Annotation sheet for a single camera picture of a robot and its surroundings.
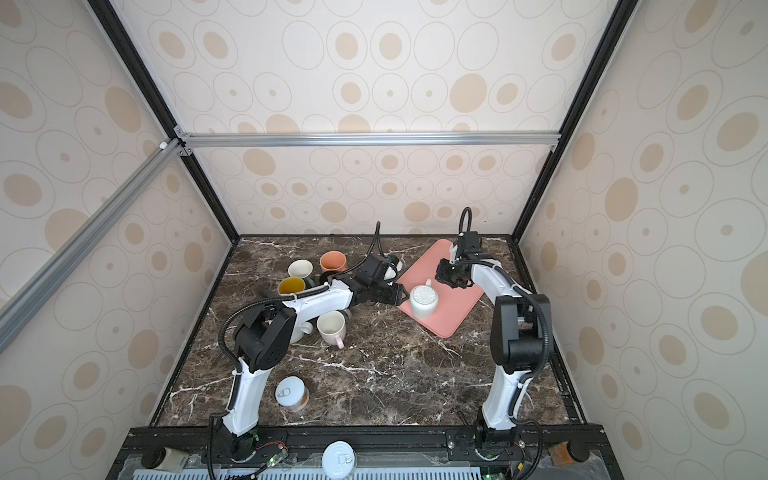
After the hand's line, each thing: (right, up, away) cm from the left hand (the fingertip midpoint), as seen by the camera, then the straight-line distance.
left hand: (415, 291), depth 91 cm
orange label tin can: (-33, -25, -14) cm, 44 cm away
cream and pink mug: (-27, +9, +12) cm, 31 cm away
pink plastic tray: (+13, -4, +6) cm, 15 cm away
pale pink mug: (-25, -10, -2) cm, 27 cm away
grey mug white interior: (-38, +7, +9) cm, 39 cm away
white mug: (+3, -3, +1) cm, 4 cm away
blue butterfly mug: (-39, +2, +1) cm, 39 cm away
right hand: (+9, +5, +6) cm, 11 cm away
